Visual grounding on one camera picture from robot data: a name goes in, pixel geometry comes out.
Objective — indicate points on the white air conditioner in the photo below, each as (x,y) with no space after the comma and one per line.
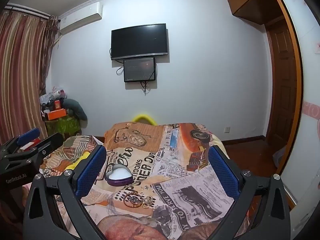
(80,17)

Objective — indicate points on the purple heart-shaped tin box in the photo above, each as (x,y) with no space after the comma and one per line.
(118,182)

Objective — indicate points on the red striped curtain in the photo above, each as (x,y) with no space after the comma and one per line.
(22,67)

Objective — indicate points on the green patterned box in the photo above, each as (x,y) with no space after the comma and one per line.
(65,127)

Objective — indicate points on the red box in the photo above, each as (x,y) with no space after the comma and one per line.
(31,145)

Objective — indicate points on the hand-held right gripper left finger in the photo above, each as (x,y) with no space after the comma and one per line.
(91,170)

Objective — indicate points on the orange box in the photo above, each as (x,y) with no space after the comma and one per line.
(57,114)

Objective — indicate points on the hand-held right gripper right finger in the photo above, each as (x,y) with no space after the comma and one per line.
(222,170)

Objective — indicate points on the black wall television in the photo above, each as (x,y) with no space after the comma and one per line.
(138,41)

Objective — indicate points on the pile of assorted clutter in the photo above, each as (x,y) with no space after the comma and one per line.
(51,98)

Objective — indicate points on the white wardrobe sliding door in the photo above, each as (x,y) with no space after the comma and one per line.
(307,155)

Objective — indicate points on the yellow toy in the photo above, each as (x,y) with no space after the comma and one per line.
(80,160)

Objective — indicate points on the brown wooden door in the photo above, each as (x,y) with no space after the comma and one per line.
(282,80)

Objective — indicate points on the grey cloth bundle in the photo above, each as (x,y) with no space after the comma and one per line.
(76,107)

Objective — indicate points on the wooden overhead cabinet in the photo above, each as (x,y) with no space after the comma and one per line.
(250,0)

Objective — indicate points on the dark curtain rod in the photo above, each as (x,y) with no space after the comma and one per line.
(32,11)

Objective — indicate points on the cluster of finger rings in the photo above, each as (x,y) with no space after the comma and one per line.
(148,200)

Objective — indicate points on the small black wall monitor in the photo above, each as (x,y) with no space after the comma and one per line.
(138,68)

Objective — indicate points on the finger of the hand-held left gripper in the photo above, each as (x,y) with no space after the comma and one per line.
(50,143)
(28,134)

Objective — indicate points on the newspaper print blanket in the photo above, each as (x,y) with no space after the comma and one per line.
(170,175)

